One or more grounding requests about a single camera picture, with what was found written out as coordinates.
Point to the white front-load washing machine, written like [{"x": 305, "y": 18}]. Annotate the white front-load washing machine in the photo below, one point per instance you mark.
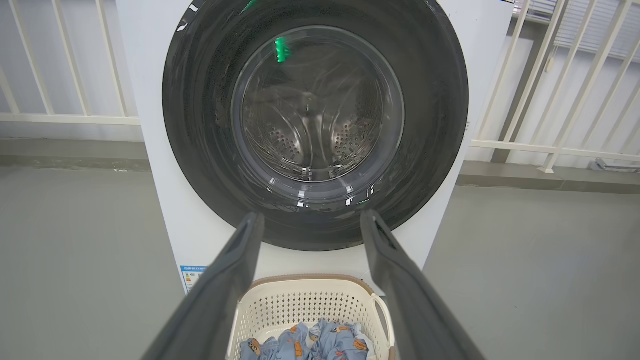
[{"x": 150, "y": 150}]

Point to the white metal railing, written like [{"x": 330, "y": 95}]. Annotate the white metal railing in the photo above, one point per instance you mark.
[
  {"x": 50, "y": 119},
  {"x": 550, "y": 149}
]

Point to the white window blinds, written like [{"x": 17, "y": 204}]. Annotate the white window blinds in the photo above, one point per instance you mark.
[{"x": 600, "y": 30}]

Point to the cream perforated laundry basket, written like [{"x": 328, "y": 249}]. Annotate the cream perforated laundry basket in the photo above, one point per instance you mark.
[{"x": 300, "y": 305}]

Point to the blue energy label sticker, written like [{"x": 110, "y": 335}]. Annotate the blue energy label sticker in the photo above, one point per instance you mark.
[{"x": 192, "y": 277}]

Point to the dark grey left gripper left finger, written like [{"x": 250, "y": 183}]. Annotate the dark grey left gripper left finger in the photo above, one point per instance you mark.
[{"x": 210, "y": 310}]

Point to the blue clothes with orange print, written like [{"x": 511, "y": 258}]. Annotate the blue clothes with orange print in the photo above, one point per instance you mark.
[{"x": 330, "y": 345}]

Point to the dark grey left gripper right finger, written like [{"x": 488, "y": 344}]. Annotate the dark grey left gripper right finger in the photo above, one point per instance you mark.
[{"x": 415, "y": 310}]

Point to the round black glass washer door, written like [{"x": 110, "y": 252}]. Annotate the round black glass washer door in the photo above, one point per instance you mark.
[{"x": 200, "y": 150}]

